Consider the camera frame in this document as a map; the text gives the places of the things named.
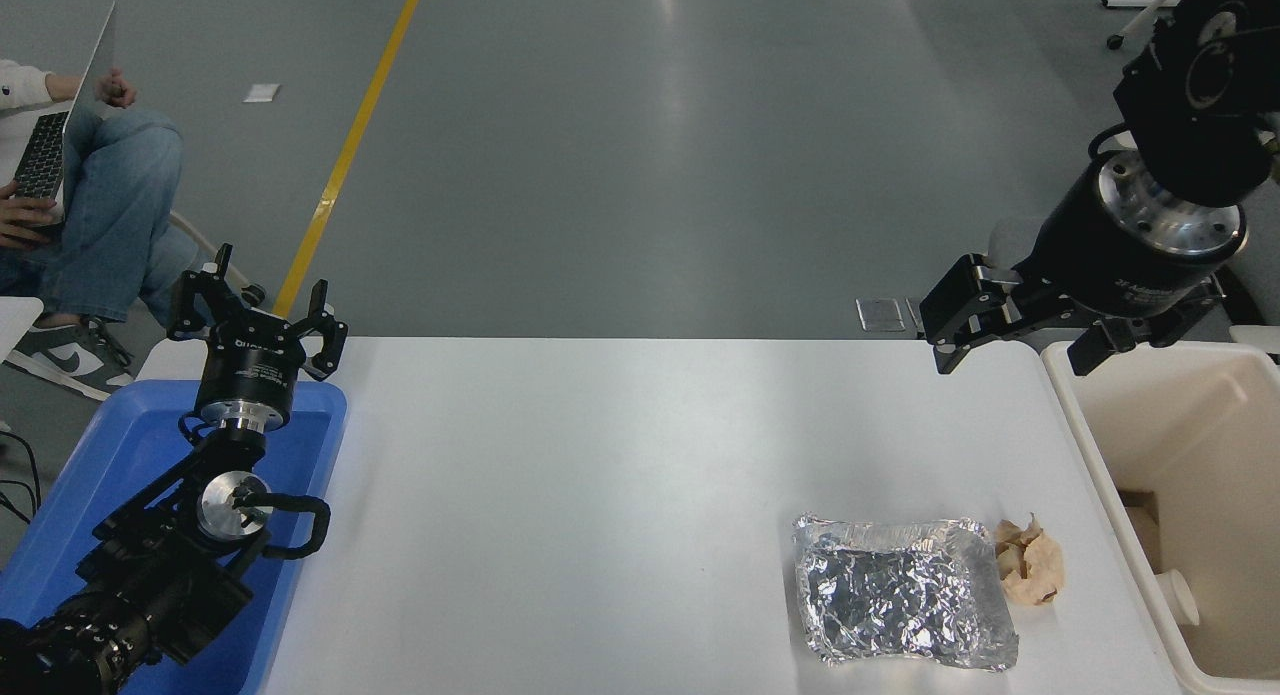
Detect white wheeled chair base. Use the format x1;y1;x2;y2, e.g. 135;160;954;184
1103;0;1196;51

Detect grey chair with white armrest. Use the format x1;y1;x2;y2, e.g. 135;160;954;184
1215;243;1280;328

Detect person's right hand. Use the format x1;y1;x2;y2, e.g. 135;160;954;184
0;180;63;251

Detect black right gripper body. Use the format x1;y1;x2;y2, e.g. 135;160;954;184
1020;168;1238;322

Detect white paper cup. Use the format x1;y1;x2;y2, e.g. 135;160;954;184
1125;505;1201;628

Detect crumpled foil tray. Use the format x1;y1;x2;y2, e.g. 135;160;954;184
793;515;1021;672

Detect crumpled tan paper ball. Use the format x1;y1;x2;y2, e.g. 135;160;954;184
993;515;1066;607

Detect person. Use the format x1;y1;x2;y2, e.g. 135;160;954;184
0;58;201;401

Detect white office chair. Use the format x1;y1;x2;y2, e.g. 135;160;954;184
168;213;266;306

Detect black floor cable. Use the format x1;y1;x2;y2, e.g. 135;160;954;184
0;430;43;524

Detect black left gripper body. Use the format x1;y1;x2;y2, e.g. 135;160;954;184
197;310;307;408

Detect small white table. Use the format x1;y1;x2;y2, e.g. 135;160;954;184
0;295;47;368

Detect large pale bin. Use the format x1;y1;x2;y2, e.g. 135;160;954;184
1040;340;1280;695

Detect silver laptop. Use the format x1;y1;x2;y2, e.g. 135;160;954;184
10;3;116;221

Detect blue plastic tray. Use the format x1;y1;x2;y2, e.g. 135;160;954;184
0;378;349;695

